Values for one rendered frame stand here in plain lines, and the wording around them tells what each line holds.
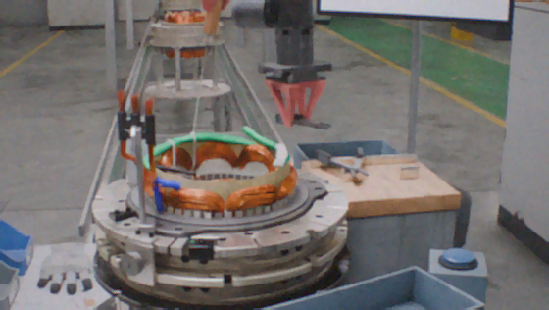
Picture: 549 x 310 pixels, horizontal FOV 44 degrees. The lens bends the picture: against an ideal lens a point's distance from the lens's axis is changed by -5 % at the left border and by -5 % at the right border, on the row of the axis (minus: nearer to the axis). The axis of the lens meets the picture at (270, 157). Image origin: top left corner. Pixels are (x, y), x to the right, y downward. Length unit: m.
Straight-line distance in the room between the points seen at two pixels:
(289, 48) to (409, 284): 0.45
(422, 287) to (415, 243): 0.26
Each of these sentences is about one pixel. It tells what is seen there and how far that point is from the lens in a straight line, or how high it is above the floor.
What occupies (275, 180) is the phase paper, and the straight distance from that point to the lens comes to 0.83.
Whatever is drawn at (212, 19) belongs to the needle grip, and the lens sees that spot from 0.84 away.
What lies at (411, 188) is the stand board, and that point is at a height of 1.07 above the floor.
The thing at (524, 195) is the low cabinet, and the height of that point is 0.25.
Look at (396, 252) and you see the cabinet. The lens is 1.03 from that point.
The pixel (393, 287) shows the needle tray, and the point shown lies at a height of 1.05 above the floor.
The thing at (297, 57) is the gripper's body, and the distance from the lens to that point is 1.08.
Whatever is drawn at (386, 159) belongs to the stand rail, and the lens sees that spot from 1.14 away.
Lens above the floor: 1.39
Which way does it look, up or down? 16 degrees down
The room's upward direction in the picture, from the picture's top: straight up
